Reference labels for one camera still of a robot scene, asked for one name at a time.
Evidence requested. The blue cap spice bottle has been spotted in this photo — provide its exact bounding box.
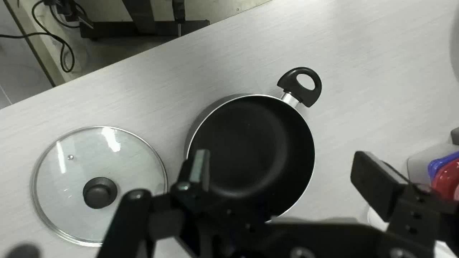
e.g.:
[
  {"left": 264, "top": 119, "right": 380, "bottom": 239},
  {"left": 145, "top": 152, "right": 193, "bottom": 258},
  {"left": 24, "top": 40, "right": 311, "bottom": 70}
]
[{"left": 406, "top": 142, "right": 459, "bottom": 185}]

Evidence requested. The black cooking pot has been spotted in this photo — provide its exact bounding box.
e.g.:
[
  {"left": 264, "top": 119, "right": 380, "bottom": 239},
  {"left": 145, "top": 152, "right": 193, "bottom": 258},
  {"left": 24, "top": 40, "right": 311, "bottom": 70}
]
[{"left": 185, "top": 66, "right": 322, "bottom": 226}]

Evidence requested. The black stand base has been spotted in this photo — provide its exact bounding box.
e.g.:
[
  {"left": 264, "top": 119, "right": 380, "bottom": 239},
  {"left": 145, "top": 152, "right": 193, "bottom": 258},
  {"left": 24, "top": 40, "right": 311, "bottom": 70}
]
[{"left": 77, "top": 0, "right": 212, "bottom": 40}]

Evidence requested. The black floor cable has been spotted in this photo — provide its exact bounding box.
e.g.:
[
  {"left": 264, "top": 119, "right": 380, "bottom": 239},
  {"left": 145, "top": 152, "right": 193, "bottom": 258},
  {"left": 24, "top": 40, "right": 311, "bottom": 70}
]
[{"left": 0, "top": 0, "right": 77, "bottom": 76}]

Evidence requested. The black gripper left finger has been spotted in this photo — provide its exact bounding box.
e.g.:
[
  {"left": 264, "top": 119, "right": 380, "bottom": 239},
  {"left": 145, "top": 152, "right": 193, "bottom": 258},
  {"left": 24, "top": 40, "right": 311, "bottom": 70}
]
[{"left": 97, "top": 148, "right": 231, "bottom": 258}]

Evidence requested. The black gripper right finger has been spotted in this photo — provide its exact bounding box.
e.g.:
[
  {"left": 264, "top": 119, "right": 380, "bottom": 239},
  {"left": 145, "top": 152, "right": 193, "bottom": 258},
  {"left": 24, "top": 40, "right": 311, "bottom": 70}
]
[{"left": 350, "top": 150, "right": 459, "bottom": 258}]

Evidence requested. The glass lid with black knob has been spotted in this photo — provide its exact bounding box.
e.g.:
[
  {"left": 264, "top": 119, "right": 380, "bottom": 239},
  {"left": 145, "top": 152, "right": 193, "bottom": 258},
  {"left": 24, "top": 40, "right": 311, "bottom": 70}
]
[{"left": 30, "top": 125, "right": 169, "bottom": 248}]

